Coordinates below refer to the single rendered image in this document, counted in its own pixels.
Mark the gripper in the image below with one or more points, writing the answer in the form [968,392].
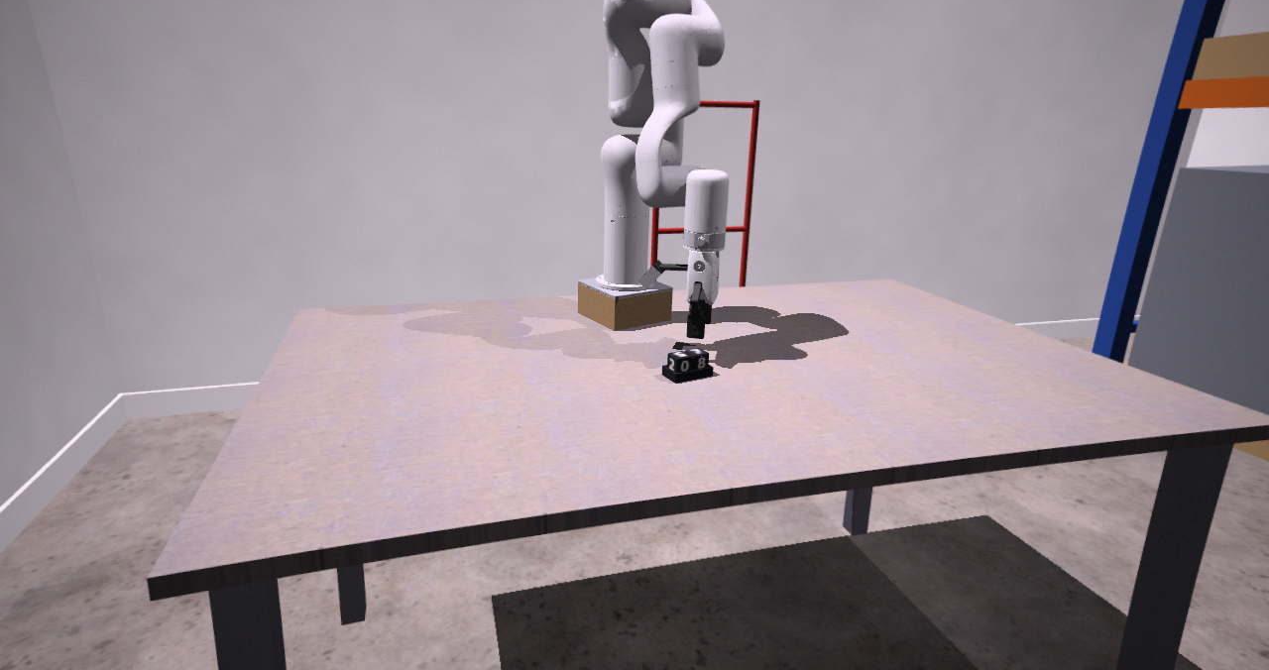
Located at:
[703,282]

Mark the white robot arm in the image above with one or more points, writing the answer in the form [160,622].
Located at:
[647,168]

